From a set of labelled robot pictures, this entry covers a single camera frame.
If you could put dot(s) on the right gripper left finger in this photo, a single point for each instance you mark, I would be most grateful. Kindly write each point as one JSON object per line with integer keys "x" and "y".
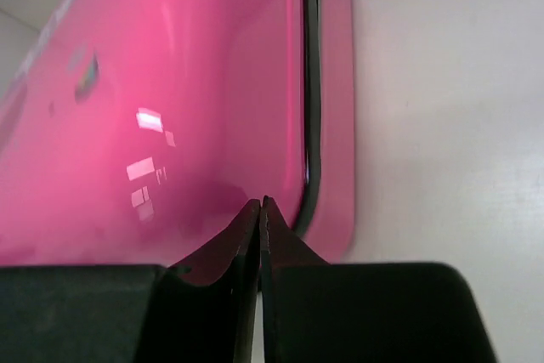
{"x": 200, "y": 309}

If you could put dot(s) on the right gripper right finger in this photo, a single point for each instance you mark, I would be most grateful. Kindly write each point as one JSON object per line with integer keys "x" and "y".
{"x": 314, "y": 311}

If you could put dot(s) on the pink hard-shell suitcase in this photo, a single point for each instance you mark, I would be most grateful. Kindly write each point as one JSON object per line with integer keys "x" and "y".
{"x": 135, "y": 130}

